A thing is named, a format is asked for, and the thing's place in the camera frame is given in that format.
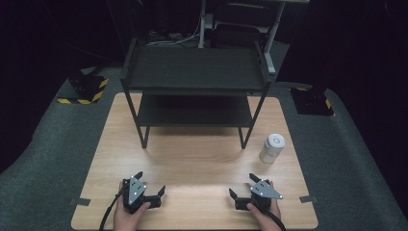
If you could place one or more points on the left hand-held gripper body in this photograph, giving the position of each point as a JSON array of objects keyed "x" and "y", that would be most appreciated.
[{"x": 134, "y": 192}]

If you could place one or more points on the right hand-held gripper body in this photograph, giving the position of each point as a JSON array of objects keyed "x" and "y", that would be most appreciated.
[{"x": 261, "y": 192}]

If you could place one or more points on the person's right hand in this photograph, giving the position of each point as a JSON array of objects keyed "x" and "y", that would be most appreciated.
[{"x": 267, "y": 219}]

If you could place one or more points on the person's left hand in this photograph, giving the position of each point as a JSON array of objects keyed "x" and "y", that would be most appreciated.
[{"x": 125, "y": 218}]

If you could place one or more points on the white cylindrical bottle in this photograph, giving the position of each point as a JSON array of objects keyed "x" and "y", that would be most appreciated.
[{"x": 272, "y": 148}]

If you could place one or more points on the grey tape strip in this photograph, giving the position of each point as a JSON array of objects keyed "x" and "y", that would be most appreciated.
[
  {"x": 308, "y": 199},
  {"x": 80, "y": 201}
]

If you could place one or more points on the black yellow striped stand base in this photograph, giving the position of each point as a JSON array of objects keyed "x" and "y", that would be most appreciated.
[
  {"x": 312, "y": 102},
  {"x": 86, "y": 89}
]

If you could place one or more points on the black two-tier shelf rack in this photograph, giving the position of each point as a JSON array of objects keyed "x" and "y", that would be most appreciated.
[{"x": 195, "y": 69}]

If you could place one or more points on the grey metal desk leg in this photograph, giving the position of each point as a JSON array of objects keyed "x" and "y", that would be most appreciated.
[
  {"x": 272, "y": 41},
  {"x": 202, "y": 25}
]

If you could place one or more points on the black office chair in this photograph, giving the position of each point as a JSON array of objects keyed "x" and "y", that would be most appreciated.
[{"x": 239, "y": 25}]

